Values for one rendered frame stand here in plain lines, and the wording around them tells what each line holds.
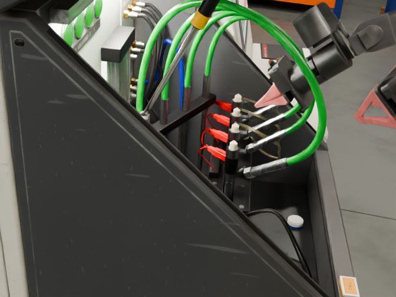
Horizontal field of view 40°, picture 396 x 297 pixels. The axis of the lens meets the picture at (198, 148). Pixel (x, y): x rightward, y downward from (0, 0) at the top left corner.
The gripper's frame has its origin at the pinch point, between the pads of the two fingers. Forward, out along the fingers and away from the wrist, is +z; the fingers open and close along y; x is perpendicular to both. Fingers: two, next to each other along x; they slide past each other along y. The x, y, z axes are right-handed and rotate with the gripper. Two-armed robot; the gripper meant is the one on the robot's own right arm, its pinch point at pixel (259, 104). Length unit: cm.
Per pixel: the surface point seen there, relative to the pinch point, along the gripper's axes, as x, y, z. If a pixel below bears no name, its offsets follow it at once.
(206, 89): -18.8, 6.5, 18.5
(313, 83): 11.9, 0.2, -15.8
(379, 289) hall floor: -100, -115, 53
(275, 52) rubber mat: -94, -3, 28
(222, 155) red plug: 1.2, -5.2, 13.5
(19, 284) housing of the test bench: 44, 3, 34
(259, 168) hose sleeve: 11.0, -8.6, 2.4
